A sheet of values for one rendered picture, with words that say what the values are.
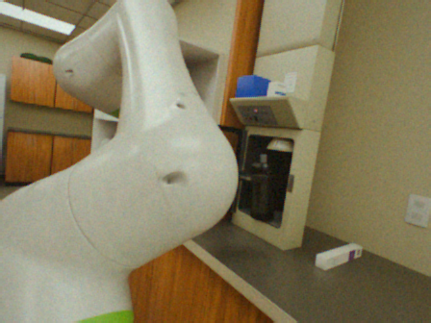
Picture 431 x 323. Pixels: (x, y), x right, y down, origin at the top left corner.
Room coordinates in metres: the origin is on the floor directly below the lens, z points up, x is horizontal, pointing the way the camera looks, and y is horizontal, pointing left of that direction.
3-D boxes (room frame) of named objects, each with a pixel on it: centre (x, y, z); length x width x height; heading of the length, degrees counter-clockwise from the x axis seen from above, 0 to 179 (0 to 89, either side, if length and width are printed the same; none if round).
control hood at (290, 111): (1.11, -0.16, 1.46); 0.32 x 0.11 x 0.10; 37
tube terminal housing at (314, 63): (1.22, -0.30, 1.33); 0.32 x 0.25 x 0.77; 37
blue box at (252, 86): (1.17, -0.11, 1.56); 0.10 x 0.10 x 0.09; 37
